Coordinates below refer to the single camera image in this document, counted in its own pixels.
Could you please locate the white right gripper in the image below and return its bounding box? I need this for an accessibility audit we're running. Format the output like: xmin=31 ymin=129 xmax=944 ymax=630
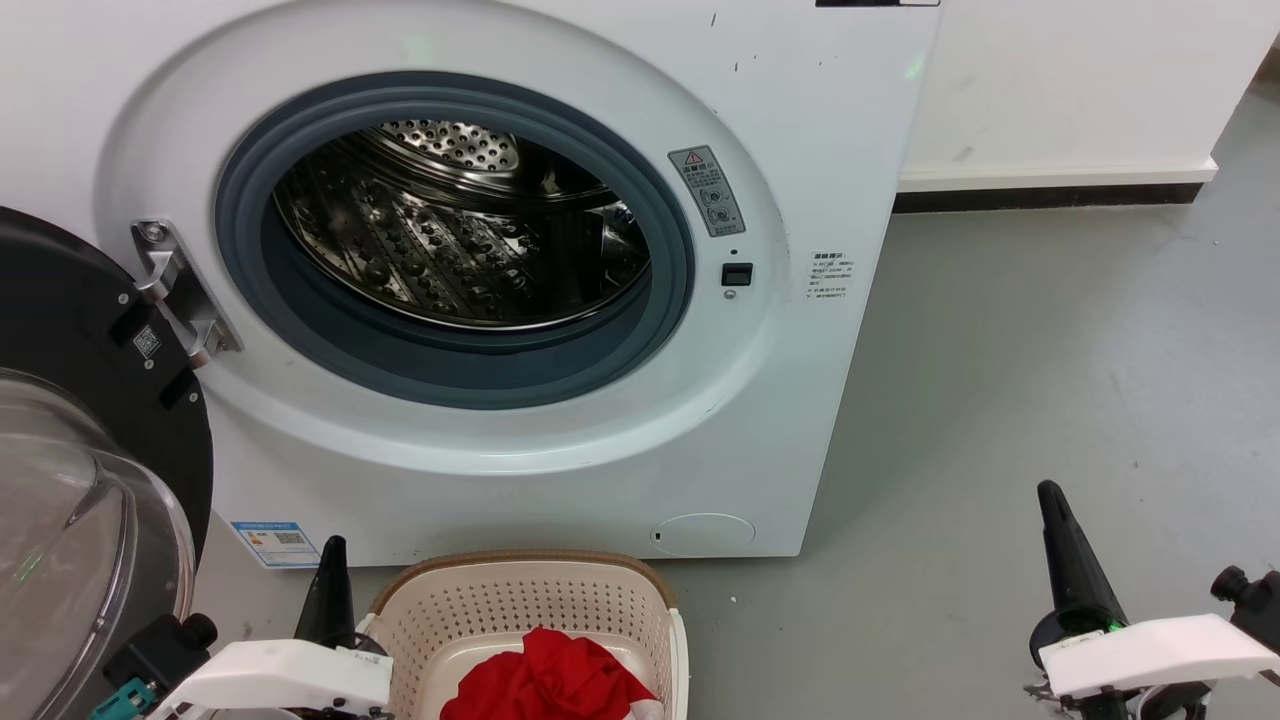
xmin=1025 ymin=480 xmax=1280 ymax=720

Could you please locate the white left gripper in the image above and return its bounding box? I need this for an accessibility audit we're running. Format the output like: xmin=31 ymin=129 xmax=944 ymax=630
xmin=150 ymin=536 xmax=394 ymax=720

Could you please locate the red cloth garment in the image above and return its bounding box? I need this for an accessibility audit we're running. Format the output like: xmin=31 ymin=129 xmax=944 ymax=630
xmin=440 ymin=628 xmax=664 ymax=720

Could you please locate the beige perforated laundry basket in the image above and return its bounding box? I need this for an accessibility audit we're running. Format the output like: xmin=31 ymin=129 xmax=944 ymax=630
xmin=358 ymin=550 xmax=690 ymax=720

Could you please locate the stainless steel washing machine drum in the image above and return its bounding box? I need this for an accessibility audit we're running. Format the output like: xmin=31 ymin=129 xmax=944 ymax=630
xmin=272 ymin=120 xmax=653 ymax=332

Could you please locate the black glass washer door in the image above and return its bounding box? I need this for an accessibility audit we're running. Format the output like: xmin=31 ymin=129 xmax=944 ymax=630
xmin=0 ymin=207 xmax=215 ymax=720

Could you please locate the grey rubber door gasket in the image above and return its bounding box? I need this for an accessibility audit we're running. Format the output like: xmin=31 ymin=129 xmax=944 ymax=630
xmin=214 ymin=72 xmax=698 ymax=411

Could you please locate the chrome door hinge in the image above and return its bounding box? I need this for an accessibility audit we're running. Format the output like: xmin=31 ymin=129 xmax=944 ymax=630
xmin=130 ymin=220 xmax=244 ymax=369

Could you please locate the round white filter cover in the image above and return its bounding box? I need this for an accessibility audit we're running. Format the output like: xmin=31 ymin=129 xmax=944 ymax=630
xmin=651 ymin=513 xmax=757 ymax=558

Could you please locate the warning triangle sticker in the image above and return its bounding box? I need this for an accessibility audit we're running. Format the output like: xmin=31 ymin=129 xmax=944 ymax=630
xmin=668 ymin=146 xmax=747 ymax=239

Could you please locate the white front-load washing machine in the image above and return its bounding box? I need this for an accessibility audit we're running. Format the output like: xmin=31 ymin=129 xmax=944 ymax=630
xmin=0 ymin=0 xmax=943 ymax=570

